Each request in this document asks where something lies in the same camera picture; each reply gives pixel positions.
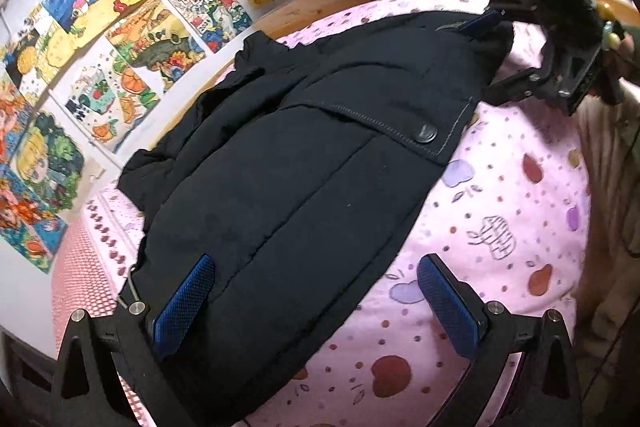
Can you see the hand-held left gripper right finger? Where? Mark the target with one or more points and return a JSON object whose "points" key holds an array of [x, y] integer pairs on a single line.
{"points": [[450, 307]]}

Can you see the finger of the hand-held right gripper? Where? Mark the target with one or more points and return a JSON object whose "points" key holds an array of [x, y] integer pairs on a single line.
{"points": [[515, 84], [482, 26]]}

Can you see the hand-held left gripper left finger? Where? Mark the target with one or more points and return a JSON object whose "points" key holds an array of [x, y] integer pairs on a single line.
{"points": [[185, 302]]}

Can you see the black padded jacket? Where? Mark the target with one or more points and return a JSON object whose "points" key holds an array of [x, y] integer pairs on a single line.
{"points": [[300, 187]]}

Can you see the person's right hand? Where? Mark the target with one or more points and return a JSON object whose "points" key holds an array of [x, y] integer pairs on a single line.
{"points": [[620, 62]]}

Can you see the pink apple print quilt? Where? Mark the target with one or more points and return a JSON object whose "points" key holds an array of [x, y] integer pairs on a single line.
{"points": [[490, 217]]}

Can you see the red checked pillow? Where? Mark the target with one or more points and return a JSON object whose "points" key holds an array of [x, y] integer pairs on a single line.
{"points": [[80, 277]]}

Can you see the running girl drawing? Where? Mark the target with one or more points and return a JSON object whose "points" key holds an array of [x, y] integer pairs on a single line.
{"points": [[25, 217]]}

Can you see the blond boy drawing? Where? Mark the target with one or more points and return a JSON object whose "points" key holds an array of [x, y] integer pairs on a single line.
{"points": [[45, 157]]}

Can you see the juice cup oranges drawing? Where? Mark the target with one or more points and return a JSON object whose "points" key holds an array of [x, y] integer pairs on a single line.
{"points": [[105, 97]]}

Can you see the orange-haired girl drawing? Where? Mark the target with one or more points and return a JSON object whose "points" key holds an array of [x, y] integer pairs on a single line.
{"points": [[12, 117]]}

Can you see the field landscape drawing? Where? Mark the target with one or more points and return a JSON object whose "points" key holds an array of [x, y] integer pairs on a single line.
{"points": [[155, 42]]}

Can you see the city collage drawing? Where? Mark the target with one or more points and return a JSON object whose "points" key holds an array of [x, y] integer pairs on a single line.
{"points": [[205, 9]]}

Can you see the pineapple drawing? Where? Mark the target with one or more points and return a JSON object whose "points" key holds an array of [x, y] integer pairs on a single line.
{"points": [[32, 52]]}

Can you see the blue sea fish drawing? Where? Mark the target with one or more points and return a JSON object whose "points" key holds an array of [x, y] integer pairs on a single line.
{"points": [[80, 7]]}

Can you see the wooden bed frame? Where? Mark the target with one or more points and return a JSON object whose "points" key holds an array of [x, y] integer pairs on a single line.
{"points": [[320, 2]]}

